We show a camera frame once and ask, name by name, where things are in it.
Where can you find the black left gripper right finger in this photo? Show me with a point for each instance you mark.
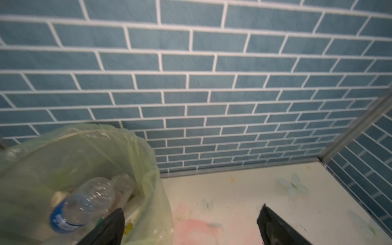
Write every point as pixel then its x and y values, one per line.
pixel 275 231

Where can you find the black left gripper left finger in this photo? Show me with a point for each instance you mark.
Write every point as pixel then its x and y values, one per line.
pixel 108 232

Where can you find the blue label Pocari bottle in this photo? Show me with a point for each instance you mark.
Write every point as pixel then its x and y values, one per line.
pixel 89 201

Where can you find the mesh bin with green bag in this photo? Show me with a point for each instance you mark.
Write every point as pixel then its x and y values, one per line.
pixel 61 161

